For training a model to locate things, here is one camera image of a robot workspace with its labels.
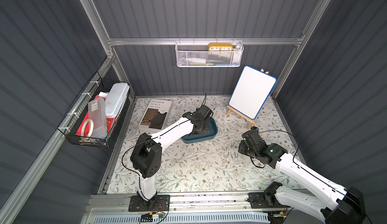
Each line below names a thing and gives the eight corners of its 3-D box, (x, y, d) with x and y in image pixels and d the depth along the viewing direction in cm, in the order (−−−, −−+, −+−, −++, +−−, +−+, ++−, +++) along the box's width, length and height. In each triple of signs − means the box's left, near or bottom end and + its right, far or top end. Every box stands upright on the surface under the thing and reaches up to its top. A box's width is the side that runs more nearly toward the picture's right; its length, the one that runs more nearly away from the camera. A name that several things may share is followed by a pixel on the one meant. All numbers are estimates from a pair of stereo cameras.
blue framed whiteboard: (225, 112, 113) (234, 74, 86) (235, 102, 120) (245, 64, 93) (251, 127, 104) (269, 91, 77) (259, 115, 111) (279, 78, 84)
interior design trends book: (140, 129, 104) (138, 126, 100) (152, 102, 120) (150, 98, 116) (164, 132, 102) (162, 128, 99) (172, 104, 118) (171, 100, 115)
